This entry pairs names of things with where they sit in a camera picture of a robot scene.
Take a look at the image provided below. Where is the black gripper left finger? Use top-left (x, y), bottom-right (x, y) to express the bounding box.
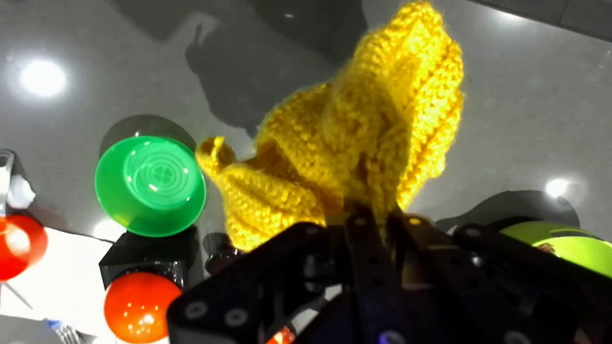
top-left (344, 209), bottom-right (407, 344)

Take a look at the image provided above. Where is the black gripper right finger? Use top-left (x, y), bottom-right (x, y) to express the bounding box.
top-left (388, 214), bottom-right (529, 344)

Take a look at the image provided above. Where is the yellow knitted cloth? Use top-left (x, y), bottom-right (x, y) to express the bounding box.
top-left (195, 0), bottom-right (464, 253)

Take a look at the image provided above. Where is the lime green mixing bowl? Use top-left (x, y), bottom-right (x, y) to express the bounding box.
top-left (503, 222), bottom-right (612, 277)

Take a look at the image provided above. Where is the white paper sheet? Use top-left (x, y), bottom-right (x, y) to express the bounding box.
top-left (0, 228), bottom-right (116, 344)

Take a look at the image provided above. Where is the small green bowl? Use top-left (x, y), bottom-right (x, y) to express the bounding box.
top-left (93, 136), bottom-right (208, 239)

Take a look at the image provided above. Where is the orange ball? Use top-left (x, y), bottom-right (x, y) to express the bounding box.
top-left (103, 272), bottom-right (181, 344)

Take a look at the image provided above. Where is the red measuring cup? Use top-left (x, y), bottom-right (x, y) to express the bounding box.
top-left (0, 214), bottom-right (47, 281)

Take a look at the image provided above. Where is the black box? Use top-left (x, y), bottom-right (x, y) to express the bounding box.
top-left (99, 228), bottom-right (204, 289)

